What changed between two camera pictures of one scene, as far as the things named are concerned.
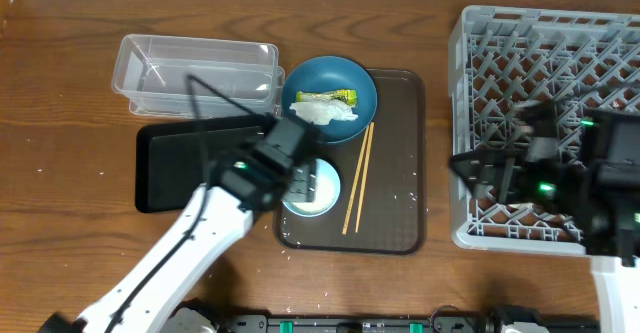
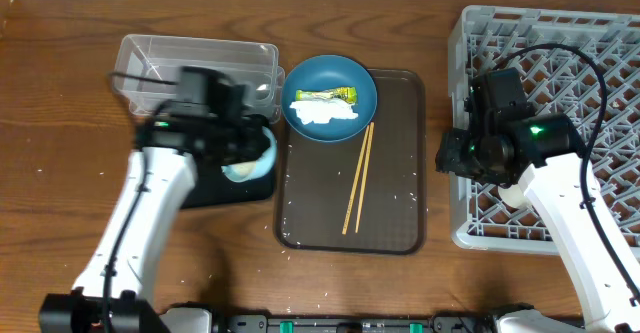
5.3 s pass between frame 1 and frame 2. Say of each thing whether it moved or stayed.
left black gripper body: moved
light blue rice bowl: moved
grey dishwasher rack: stayed
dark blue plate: stayed
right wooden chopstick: stayed
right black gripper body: moved
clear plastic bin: stayed
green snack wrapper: stayed
